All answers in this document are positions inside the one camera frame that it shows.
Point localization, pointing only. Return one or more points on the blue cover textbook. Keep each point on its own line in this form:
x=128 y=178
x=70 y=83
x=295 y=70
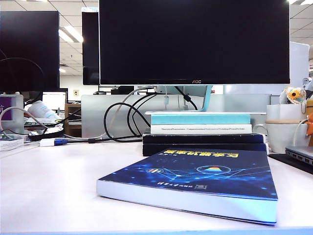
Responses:
x=190 y=178

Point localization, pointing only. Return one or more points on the teal paperback book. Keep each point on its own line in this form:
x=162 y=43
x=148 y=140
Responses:
x=200 y=119

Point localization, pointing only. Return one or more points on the white book with spine text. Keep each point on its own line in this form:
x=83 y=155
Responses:
x=200 y=129

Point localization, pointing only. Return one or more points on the worn navy hardcover book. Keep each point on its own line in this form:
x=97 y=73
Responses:
x=203 y=139

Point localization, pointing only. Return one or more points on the white hanging plug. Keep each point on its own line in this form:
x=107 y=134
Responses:
x=166 y=99

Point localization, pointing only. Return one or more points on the silver and teal monitor stand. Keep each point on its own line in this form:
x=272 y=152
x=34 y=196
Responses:
x=206 y=102

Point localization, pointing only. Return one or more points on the brown wooden cabinet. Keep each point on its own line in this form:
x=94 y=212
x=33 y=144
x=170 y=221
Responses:
x=73 y=127

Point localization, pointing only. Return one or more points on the black AOC computer monitor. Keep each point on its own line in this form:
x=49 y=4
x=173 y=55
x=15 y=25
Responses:
x=193 y=41

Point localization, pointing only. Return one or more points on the black monitor with white edge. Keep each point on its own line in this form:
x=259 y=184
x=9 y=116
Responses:
x=90 y=49

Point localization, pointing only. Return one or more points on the blue VGA connector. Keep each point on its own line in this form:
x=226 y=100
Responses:
x=60 y=141

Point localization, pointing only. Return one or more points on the black round base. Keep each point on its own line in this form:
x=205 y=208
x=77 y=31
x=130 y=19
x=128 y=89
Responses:
x=51 y=133

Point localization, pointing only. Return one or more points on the white adapter block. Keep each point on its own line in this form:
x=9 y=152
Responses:
x=47 y=142

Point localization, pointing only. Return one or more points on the white labelled bottle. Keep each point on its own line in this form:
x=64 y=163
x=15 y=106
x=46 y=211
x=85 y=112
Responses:
x=41 y=109

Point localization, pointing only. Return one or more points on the white ceramic mug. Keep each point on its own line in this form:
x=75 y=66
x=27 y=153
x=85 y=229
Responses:
x=281 y=137

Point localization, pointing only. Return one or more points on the round wooden mug lid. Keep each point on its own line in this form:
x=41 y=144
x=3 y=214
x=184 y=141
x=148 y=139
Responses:
x=283 y=121

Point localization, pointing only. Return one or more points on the large black side monitor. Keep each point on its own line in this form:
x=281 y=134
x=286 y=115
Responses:
x=29 y=49

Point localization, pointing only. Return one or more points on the white device with purple panel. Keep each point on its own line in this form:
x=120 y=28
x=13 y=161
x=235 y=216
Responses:
x=11 y=107

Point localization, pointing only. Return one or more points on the silver laptop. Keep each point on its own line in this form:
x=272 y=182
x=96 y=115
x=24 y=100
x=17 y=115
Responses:
x=299 y=153

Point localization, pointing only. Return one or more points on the stack of paper booklets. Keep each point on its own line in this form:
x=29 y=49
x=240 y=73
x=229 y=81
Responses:
x=11 y=144

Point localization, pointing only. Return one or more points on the white board panel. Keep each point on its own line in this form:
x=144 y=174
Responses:
x=299 y=66

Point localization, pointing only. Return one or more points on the grey plush toy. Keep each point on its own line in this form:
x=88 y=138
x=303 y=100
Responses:
x=307 y=84

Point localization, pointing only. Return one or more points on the yellow tin canister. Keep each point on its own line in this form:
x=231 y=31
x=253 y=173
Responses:
x=310 y=102

